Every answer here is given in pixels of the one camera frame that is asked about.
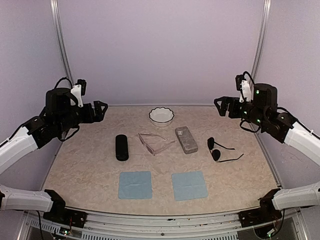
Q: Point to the grey glasses case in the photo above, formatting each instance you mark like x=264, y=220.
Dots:
x=186, y=140

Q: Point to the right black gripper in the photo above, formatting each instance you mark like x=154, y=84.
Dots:
x=226, y=100

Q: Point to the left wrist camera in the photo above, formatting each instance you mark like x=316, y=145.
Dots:
x=78, y=90

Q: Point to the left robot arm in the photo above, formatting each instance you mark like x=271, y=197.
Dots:
x=64, y=110

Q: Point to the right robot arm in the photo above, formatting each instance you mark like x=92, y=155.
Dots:
x=263, y=111

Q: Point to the black glasses case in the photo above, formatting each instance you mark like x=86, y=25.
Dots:
x=121, y=148

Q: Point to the aluminium frame post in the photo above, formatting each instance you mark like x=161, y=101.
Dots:
x=261, y=37
x=54, y=6

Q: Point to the left aluminium frame post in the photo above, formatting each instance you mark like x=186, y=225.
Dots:
x=54, y=6

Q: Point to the front aluminium rail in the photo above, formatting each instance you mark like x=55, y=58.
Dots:
x=116, y=226

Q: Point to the right aluminium frame post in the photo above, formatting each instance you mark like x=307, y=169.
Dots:
x=261, y=37

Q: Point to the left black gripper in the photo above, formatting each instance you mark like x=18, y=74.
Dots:
x=100, y=114

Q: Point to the clear frame glasses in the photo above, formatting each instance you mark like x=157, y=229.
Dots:
x=155, y=143

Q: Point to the white scalloped bowl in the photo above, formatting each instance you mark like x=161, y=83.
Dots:
x=161, y=116

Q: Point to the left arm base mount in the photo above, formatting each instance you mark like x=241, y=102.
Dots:
x=66, y=215

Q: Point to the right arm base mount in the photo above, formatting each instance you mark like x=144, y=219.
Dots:
x=265, y=213

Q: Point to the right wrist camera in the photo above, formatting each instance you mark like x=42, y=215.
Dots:
x=243, y=85

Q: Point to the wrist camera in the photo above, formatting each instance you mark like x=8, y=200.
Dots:
x=78, y=90
x=243, y=85

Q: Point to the black aviator sunglasses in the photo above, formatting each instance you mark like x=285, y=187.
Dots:
x=216, y=153

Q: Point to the blue cleaning cloth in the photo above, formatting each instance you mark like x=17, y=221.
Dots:
x=136, y=185
x=189, y=186

